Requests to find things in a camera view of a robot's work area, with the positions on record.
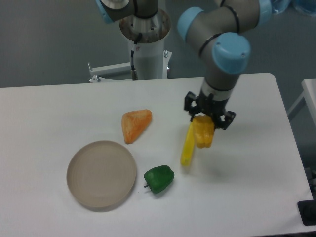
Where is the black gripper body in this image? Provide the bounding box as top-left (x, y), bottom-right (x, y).
top-left (197, 90), bottom-right (228, 123)

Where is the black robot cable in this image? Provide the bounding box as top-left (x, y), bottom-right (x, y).
top-left (130, 32), bottom-right (143, 81)

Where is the white side table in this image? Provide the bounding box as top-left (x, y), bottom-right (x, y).
top-left (287, 79), bottom-right (316, 122)

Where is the yellow bell pepper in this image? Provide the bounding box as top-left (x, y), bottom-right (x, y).
top-left (193, 115), bottom-right (215, 148)

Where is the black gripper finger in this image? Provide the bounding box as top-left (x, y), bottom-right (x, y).
top-left (215, 111), bottom-right (236, 130)
top-left (184, 91), bottom-right (199, 121)

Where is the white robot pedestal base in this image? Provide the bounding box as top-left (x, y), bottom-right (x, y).
top-left (89, 8), bottom-right (172, 83)

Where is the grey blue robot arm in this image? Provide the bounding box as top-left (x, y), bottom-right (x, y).
top-left (96, 0), bottom-right (272, 130)

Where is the black device at table edge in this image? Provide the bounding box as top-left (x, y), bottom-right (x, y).
top-left (297, 200), bottom-right (316, 226)

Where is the beige round plate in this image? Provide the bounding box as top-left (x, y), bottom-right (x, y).
top-left (66, 141), bottom-right (137, 211)

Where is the green bell pepper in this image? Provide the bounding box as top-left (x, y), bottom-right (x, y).
top-left (144, 165), bottom-right (175, 194)

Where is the blue plastic bag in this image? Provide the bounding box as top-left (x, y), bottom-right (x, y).
top-left (271, 0), bottom-right (316, 17)

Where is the yellow corn cob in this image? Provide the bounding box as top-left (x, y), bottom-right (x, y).
top-left (180, 122), bottom-right (195, 166)

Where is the orange triangular bread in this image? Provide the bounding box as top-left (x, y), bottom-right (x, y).
top-left (121, 109), bottom-right (152, 144)

